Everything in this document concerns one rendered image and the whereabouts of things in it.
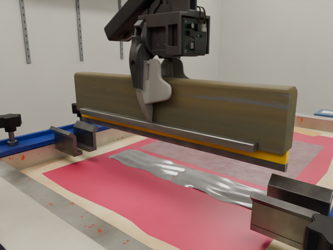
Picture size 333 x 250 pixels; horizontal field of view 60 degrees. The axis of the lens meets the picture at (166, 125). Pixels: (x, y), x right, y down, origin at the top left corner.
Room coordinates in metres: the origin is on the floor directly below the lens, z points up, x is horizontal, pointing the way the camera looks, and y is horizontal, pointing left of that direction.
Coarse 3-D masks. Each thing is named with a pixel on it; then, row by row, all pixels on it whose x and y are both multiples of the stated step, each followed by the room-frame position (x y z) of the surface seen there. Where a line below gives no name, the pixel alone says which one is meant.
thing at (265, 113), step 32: (96, 96) 0.52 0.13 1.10; (128, 96) 0.46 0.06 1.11; (192, 96) 0.38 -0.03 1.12; (224, 96) 0.35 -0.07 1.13; (256, 96) 0.33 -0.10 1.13; (288, 96) 0.30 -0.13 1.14; (192, 128) 0.38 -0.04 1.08; (224, 128) 0.35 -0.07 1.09; (256, 128) 0.32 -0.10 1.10; (288, 128) 0.31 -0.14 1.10
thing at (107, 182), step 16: (144, 144) 0.67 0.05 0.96; (160, 144) 0.67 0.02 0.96; (96, 160) 0.57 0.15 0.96; (112, 160) 0.57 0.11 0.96; (176, 160) 0.57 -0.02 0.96; (192, 160) 0.57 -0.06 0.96; (48, 176) 0.49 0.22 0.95; (64, 176) 0.49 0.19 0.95; (80, 176) 0.49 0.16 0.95; (96, 176) 0.49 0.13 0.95; (112, 176) 0.49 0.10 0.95; (128, 176) 0.49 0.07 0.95; (144, 176) 0.49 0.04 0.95; (80, 192) 0.43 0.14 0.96; (96, 192) 0.43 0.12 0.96; (112, 192) 0.43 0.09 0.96; (128, 192) 0.43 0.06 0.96; (144, 192) 0.43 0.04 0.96; (112, 208) 0.38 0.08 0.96
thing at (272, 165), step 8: (88, 120) 0.56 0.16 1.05; (96, 120) 0.54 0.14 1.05; (120, 128) 0.49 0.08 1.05; (128, 128) 0.48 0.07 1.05; (144, 136) 0.46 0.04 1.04; (152, 136) 0.44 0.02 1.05; (160, 136) 0.43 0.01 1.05; (176, 144) 0.41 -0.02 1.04; (184, 144) 0.40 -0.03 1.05; (192, 144) 0.39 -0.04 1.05; (200, 144) 0.39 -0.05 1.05; (208, 152) 0.38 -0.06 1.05; (216, 152) 0.37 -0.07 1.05; (224, 152) 0.36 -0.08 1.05; (232, 152) 0.35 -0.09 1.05; (240, 160) 0.35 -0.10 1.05; (248, 160) 0.34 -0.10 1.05; (256, 160) 0.33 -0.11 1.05; (264, 160) 0.33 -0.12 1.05; (272, 168) 0.32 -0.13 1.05; (280, 168) 0.31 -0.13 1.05
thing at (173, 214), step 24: (312, 144) 0.67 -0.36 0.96; (216, 168) 0.53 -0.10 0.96; (240, 168) 0.53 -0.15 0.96; (264, 168) 0.53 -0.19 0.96; (288, 168) 0.53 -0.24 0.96; (312, 168) 0.53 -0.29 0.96; (168, 192) 0.43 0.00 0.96; (192, 192) 0.43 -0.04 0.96; (144, 216) 0.36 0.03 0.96; (168, 216) 0.36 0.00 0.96; (192, 216) 0.36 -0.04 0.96; (216, 216) 0.36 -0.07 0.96; (240, 216) 0.36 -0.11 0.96; (168, 240) 0.31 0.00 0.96; (192, 240) 0.31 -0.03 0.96; (216, 240) 0.31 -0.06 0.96; (240, 240) 0.31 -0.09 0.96; (264, 240) 0.31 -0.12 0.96
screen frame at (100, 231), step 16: (112, 128) 0.70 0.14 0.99; (320, 128) 0.80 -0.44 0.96; (0, 160) 0.49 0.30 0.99; (16, 160) 0.52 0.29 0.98; (32, 160) 0.54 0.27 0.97; (48, 160) 0.57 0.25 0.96; (0, 176) 0.42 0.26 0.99; (16, 176) 0.42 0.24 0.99; (32, 192) 0.37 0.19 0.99; (48, 192) 0.37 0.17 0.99; (48, 208) 0.32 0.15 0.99; (64, 208) 0.32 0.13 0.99; (80, 208) 0.32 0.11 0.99; (80, 224) 0.29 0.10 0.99; (96, 224) 0.29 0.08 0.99; (96, 240) 0.26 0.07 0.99; (112, 240) 0.26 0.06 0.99; (128, 240) 0.26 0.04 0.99
